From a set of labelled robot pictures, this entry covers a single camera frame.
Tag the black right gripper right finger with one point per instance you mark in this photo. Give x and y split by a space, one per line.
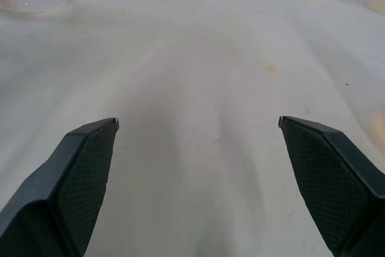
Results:
331 178

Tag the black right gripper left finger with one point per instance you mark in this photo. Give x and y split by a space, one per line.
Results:
60 190

